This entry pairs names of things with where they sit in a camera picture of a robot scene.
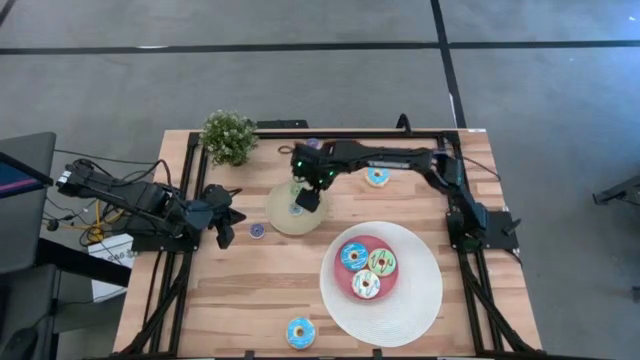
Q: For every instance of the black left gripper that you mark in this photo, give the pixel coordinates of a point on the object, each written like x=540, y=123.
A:
x=220, y=197

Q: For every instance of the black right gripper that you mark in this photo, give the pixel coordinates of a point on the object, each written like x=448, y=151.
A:
x=315, y=165

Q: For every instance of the small teal donut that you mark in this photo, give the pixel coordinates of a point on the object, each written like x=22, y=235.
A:
x=292, y=211

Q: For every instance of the small purple donut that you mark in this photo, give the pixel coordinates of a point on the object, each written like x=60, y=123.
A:
x=253, y=234
x=312, y=142

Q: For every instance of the large blue iced donut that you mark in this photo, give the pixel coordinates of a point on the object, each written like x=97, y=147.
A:
x=295, y=340
x=347, y=262
x=372, y=181

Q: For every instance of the large white iced donut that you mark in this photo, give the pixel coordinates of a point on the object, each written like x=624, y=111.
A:
x=360, y=291

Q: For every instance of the large green iced donut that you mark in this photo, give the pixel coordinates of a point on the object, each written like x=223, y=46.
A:
x=389, y=269

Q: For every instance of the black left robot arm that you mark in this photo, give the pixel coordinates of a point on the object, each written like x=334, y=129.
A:
x=140, y=200

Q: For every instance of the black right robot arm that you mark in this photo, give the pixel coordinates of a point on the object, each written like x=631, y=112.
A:
x=390, y=157

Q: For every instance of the beige small round plate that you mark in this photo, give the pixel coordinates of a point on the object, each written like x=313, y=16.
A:
x=280, y=215

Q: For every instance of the small green potted plant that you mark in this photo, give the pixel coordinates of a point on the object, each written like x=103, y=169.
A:
x=227, y=137

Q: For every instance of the flat black device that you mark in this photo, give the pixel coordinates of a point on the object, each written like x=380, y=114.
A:
x=281, y=124

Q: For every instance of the pink round plate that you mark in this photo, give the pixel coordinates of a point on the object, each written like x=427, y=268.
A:
x=342, y=275

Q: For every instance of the white round woven placemat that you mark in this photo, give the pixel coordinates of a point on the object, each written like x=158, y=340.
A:
x=425, y=300

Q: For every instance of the dark blue beam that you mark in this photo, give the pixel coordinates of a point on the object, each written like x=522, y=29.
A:
x=75, y=260

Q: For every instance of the small white label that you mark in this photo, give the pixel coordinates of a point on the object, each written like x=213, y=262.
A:
x=476, y=130

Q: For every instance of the grey desk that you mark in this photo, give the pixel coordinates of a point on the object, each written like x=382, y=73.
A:
x=30, y=300

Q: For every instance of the black monitor with blue screen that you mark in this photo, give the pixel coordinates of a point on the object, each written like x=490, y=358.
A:
x=15, y=180

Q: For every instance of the black computer mouse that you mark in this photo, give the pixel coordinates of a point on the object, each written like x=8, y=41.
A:
x=17, y=345

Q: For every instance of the black tripod leg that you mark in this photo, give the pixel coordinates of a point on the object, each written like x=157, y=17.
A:
x=620, y=190

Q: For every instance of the black aluminium table frame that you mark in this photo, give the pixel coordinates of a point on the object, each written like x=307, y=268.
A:
x=375, y=135

